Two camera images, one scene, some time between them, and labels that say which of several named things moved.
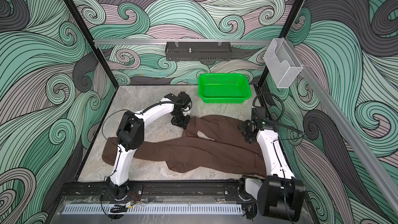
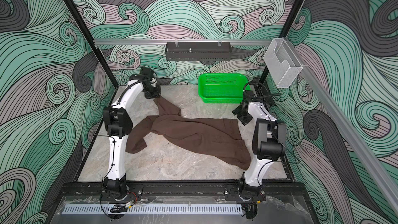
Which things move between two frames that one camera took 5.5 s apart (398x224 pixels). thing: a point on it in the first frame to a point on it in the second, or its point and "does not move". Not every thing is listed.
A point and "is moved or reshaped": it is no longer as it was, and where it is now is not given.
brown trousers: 210,143 is moved or reshaped
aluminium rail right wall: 369,163 does not move
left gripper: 183,124 to 157,87
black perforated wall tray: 198,51 does not move
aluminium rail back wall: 181,41 does not move
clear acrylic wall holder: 282,63 does not move
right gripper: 243,126 to 237,111
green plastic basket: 224,87 does not move
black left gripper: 201,191 does not move
